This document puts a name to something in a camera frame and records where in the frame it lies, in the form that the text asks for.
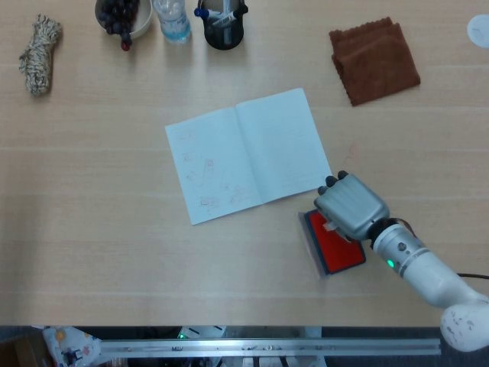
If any aluminium profile rail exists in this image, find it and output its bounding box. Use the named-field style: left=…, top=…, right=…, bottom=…
left=97, top=338, right=442, bottom=359

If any round white cable grommet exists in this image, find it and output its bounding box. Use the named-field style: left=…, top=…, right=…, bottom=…
left=466, top=14, right=489, bottom=49

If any black mesh pen holder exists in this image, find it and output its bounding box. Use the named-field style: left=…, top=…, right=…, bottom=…
left=203, top=0, right=245, bottom=50

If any blue capped white marker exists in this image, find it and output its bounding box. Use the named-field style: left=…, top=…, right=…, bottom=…
left=193, top=7, right=222, bottom=21

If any brown cardboard box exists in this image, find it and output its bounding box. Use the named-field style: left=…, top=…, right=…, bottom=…
left=0, top=334, right=50, bottom=367

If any black capped white marker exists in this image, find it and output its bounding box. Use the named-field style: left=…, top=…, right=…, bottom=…
left=213, top=5, right=249, bottom=26

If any brown folded microfibre cloth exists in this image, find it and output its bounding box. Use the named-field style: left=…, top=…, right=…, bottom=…
left=329, top=16, right=422, bottom=107

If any white printed paper bag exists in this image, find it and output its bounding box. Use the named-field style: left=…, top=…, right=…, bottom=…
left=41, top=326, right=102, bottom=367

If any dark grape bunch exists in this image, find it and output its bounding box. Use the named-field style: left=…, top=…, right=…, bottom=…
left=98, top=0, right=141, bottom=52

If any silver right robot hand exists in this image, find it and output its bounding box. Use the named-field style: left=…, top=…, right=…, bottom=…
left=313, top=170, right=390, bottom=244

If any cream ceramic bowl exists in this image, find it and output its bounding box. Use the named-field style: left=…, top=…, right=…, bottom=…
left=94, top=0, right=154, bottom=39

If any open lined notebook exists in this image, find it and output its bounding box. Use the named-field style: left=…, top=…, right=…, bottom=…
left=164, top=87, right=332, bottom=226

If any clear plastic water bottle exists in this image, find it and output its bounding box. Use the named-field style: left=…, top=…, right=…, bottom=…
left=151, top=0, right=192, bottom=46

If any red ink pad case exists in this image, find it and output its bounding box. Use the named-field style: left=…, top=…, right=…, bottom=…
left=297, top=208, right=367, bottom=279

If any beige black rope bundle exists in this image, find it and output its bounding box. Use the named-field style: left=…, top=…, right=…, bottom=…
left=18, top=14, right=63, bottom=96

